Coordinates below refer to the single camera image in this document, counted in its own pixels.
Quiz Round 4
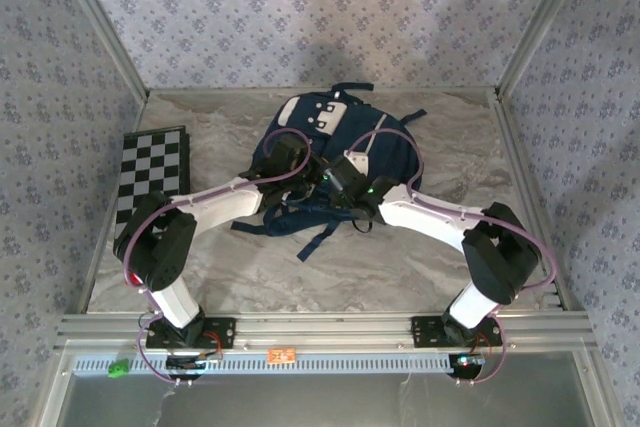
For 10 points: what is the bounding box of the grey metal sheet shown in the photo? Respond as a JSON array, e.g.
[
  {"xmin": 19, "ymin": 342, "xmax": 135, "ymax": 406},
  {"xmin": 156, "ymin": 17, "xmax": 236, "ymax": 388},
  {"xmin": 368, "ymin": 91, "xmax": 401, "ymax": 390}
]
[{"xmin": 39, "ymin": 351, "xmax": 616, "ymax": 427}]

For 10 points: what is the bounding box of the grey slotted cable duct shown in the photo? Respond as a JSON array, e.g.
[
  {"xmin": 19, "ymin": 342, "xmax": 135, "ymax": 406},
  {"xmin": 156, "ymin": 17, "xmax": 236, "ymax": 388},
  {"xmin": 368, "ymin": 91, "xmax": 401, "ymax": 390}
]
[{"xmin": 73, "ymin": 352, "xmax": 457, "ymax": 376}]

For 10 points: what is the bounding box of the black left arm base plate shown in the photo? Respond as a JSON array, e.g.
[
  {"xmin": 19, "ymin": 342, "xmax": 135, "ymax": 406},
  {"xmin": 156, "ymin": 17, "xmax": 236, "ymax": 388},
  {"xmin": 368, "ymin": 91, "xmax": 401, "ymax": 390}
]
[{"xmin": 145, "ymin": 316, "xmax": 237, "ymax": 350}]

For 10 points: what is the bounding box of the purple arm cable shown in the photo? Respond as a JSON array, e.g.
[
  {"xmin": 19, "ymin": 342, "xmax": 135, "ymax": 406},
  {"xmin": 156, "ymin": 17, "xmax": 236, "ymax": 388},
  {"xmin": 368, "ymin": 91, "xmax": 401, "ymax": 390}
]
[
  {"xmin": 347, "ymin": 129, "xmax": 559, "ymax": 388},
  {"xmin": 122, "ymin": 129, "xmax": 312, "ymax": 388}
]

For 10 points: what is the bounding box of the aluminium mounting rail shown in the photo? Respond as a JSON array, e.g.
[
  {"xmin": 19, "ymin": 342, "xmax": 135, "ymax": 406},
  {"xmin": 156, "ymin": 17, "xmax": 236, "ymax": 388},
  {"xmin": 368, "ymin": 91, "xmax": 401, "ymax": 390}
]
[{"xmin": 54, "ymin": 311, "xmax": 599, "ymax": 352}]

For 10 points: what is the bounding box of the navy blue backpack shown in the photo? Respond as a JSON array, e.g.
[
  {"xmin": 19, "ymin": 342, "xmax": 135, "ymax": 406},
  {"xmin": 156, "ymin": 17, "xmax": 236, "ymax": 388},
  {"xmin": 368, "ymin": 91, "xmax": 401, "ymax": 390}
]
[{"xmin": 229, "ymin": 81, "xmax": 427, "ymax": 262}]

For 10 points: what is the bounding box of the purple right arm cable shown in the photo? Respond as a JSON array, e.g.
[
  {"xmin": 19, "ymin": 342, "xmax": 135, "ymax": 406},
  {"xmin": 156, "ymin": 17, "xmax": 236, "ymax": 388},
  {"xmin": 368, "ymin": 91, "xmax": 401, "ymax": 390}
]
[{"xmin": 347, "ymin": 129, "xmax": 559, "ymax": 388}]

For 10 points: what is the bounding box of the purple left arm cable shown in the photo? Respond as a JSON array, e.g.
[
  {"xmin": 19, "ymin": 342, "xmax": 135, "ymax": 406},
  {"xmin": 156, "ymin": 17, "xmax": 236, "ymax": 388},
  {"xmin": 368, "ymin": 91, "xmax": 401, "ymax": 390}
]
[{"xmin": 122, "ymin": 129, "xmax": 312, "ymax": 388}]

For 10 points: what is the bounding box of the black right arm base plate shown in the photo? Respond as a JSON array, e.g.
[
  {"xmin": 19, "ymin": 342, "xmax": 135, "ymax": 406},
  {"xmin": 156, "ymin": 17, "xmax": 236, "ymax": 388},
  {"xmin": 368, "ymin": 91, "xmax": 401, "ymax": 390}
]
[{"xmin": 410, "ymin": 315, "xmax": 503, "ymax": 348}]

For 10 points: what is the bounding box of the small left circuit board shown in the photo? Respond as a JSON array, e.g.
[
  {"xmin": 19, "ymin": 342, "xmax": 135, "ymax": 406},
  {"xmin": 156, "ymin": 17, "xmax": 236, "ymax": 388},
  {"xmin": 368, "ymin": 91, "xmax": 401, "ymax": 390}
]
[{"xmin": 166, "ymin": 350, "xmax": 225, "ymax": 373}]

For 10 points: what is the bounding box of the black grey folding chessboard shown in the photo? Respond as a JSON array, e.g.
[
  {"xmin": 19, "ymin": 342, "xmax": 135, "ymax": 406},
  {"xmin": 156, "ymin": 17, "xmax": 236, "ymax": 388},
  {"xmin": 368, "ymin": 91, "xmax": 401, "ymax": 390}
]
[{"xmin": 113, "ymin": 125, "xmax": 192, "ymax": 258}]

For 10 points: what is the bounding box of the aluminium frame post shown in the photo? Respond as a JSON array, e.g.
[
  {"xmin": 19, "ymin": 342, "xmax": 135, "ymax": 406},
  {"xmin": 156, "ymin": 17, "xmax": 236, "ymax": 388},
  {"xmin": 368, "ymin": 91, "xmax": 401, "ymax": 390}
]
[
  {"xmin": 494, "ymin": 0, "xmax": 596, "ymax": 101},
  {"xmin": 49, "ymin": 0, "xmax": 150, "ymax": 103}
]

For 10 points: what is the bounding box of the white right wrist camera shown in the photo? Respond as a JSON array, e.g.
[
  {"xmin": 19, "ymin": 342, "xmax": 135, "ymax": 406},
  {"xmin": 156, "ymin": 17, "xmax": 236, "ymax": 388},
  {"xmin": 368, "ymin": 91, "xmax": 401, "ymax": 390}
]
[{"xmin": 343, "ymin": 149, "xmax": 372, "ymax": 174}]

